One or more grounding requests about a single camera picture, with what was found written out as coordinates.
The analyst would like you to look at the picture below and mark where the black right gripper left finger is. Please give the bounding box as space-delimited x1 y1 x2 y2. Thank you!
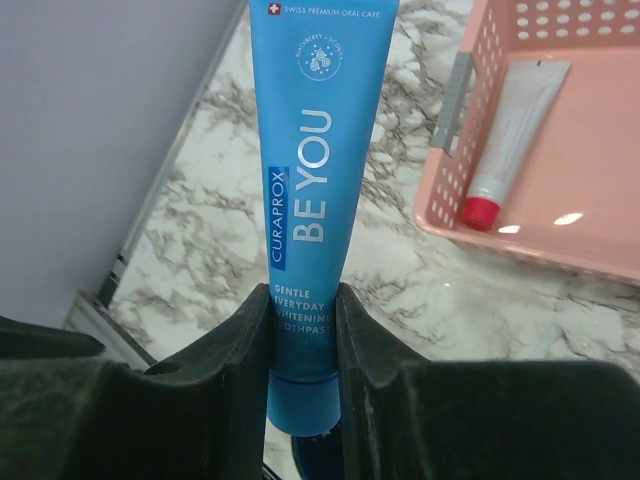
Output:
1 284 270 479

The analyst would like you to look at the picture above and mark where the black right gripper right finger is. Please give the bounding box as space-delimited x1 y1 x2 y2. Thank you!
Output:
336 284 639 479

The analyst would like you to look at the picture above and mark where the pink plastic basket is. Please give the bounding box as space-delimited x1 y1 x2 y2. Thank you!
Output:
413 1 639 284

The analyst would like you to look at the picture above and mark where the blue toothpaste tube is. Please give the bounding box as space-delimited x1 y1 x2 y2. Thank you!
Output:
249 1 398 437

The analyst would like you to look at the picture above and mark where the dark blue mug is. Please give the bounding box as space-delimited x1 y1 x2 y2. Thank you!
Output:
291 422 345 480

